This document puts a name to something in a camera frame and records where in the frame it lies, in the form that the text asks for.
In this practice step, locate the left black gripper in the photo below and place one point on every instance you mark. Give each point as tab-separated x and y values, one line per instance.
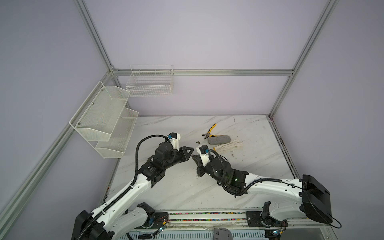
185	156

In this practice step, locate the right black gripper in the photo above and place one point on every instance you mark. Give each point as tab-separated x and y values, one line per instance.
199	169

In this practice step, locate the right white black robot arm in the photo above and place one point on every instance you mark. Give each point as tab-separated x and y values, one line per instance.
296	198

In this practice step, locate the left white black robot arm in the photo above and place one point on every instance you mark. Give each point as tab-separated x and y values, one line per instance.
111	221

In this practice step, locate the yellow black pliers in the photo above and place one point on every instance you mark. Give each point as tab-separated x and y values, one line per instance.
208	133

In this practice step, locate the grey oval felt case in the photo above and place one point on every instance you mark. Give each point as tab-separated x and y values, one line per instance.
219	140

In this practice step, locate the white yellow-cuffed work glove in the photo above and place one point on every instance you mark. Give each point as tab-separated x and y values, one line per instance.
231	146

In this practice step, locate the grey object at front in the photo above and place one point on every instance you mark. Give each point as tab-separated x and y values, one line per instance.
222	234

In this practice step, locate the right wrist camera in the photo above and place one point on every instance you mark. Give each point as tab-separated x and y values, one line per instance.
204	153

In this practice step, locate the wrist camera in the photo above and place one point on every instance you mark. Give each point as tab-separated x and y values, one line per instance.
174	140
204	153

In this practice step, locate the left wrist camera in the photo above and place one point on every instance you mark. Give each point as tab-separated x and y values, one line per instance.
174	140

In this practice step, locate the front aluminium rail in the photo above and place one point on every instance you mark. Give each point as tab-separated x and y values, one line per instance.
199	225

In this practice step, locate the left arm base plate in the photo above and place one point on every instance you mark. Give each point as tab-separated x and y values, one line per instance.
156	221

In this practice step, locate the white wire basket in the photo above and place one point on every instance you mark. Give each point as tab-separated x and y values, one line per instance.
151	80

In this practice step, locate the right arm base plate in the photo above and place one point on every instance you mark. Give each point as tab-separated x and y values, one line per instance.
256	219

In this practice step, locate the aluminium frame structure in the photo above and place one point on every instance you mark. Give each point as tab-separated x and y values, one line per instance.
22	197

